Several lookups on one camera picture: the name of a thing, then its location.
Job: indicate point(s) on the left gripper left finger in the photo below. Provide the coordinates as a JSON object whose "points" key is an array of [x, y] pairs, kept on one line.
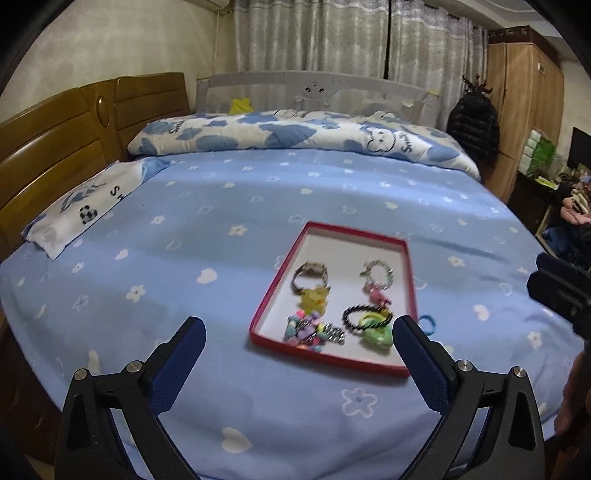
{"points": [[169, 365]]}

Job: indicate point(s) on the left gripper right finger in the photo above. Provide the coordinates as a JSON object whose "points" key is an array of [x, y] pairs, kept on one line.
{"points": [[429, 364]]}

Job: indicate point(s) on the pink hair clip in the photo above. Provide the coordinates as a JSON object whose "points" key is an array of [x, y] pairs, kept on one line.
{"points": [[376, 295]]}

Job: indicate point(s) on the yellow green hair claw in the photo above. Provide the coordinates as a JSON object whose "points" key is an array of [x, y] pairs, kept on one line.
{"points": [[314, 300]]}

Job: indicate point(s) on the right hand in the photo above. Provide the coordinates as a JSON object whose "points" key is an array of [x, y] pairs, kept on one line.
{"points": [[573, 418]]}

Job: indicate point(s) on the pile of clothes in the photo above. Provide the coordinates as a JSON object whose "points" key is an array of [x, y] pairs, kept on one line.
{"points": [[568, 236]]}

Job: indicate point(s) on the rhinestone hair clip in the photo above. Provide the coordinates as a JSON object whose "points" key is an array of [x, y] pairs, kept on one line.
{"points": [[331, 333]]}

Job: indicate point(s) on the red shallow tray box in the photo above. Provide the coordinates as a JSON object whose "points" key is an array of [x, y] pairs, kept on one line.
{"points": [[344, 251]]}

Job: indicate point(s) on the black monitor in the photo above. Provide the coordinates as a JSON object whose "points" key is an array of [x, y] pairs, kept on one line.
{"points": [[580, 150]]}

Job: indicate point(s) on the green tissue packs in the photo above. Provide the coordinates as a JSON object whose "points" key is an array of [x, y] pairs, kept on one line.
{"points": [[538, 155]]}

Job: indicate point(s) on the white blue pillow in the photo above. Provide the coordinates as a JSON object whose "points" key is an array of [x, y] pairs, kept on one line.
{"points": [[74, 212]]}

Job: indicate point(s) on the wooden wardrobe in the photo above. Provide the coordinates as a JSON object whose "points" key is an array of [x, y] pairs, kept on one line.
{"points": [[527, 82]]}

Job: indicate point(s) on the wooden headboard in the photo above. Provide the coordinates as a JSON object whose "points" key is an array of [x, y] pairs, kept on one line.
{"points": [[56, 144]]}

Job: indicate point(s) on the blue white cloud duvet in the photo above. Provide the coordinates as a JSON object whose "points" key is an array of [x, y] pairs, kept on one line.
{"points": [[380, 134]]}

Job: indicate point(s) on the yellow star toy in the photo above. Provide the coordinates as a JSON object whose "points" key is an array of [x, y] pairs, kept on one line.
{"points": [[240, 106]]}

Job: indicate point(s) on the grey curtain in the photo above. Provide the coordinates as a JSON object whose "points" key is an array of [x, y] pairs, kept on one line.
{"points": [[411, 42]]}

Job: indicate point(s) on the air conditioner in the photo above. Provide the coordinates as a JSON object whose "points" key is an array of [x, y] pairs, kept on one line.
{"points": [[222, 7]]}

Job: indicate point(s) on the grey bed guard rail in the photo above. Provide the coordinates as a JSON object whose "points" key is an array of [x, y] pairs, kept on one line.
{"points": [[317, 90]]}

